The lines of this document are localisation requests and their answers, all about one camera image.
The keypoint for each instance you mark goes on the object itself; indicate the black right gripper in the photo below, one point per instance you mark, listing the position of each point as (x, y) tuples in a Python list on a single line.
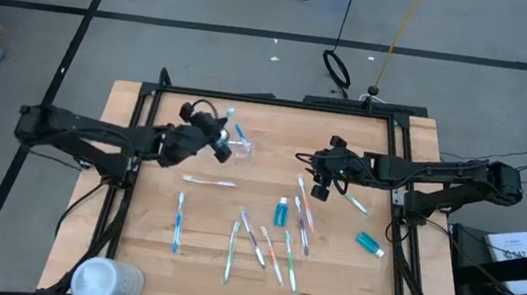
[(344, 166)]

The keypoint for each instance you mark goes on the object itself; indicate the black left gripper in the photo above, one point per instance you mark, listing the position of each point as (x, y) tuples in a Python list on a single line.
[(186, 143)]

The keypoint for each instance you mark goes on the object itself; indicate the blue toothbrush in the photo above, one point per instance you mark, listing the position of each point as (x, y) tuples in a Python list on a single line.
[(240, 132), (178, 222)]

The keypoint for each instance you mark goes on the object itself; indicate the clear plastic cup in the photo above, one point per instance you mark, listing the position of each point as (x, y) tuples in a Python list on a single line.
[(244, 151)]

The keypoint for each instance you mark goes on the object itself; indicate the orange toothbrush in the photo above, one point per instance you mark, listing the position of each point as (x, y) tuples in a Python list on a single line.
[(306, 204), (272, 255), (209, 180)]

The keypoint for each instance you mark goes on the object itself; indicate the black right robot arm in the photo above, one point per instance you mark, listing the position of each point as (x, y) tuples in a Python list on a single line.
[(442, 172)]

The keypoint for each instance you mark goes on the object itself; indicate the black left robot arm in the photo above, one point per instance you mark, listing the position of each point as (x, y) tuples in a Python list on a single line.
[(94, 129)]

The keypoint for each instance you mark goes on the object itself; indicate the white round wipes tub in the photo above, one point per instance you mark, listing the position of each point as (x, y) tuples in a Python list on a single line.
[(101, 281)]

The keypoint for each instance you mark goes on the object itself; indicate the white printed booklet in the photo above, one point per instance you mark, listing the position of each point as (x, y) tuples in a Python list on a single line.
[(508, 245)]

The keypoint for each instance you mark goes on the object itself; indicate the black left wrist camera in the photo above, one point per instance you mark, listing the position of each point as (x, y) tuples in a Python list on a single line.
[(187, 112)]

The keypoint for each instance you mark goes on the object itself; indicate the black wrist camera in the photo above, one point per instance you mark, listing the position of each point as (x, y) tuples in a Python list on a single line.
[(187, 112), (338, 142)]

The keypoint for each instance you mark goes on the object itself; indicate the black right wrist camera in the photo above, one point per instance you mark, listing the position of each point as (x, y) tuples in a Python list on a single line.
[(338, 142)]

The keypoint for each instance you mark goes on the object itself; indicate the black metal table frame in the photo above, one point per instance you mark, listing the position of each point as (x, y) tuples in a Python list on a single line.
[(274, 102)]

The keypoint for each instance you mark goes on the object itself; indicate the black round mount knob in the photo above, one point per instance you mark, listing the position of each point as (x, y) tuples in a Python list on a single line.
[(373, 90)]

